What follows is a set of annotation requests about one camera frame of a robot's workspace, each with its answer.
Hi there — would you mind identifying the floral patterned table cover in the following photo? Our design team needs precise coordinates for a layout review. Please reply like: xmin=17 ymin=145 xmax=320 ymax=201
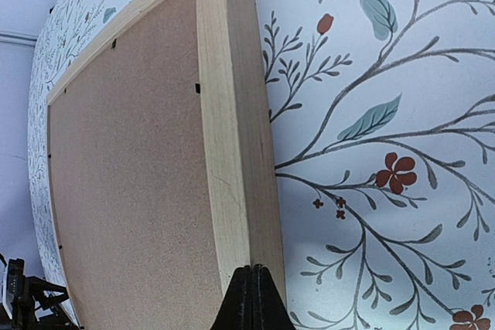
xmin=26 ymin=0 xmax=495 ymax=330

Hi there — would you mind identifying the left aluminium corner post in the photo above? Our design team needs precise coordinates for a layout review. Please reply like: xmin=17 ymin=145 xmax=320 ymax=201
xmin=0 ymin=30 xmax=37 ymax=48

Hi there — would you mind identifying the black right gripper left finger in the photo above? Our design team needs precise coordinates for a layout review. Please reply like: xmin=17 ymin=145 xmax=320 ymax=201
xmin=210 ymin=265 xmax=252 ymax=330

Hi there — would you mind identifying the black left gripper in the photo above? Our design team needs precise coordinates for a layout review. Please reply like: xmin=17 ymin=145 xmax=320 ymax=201
xmin=7 ymin=259 xmax=72 ymax=329

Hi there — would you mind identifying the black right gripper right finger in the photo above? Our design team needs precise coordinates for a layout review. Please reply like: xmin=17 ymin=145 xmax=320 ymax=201
xmin=251 ymin=264 xmax=295 ymax=330

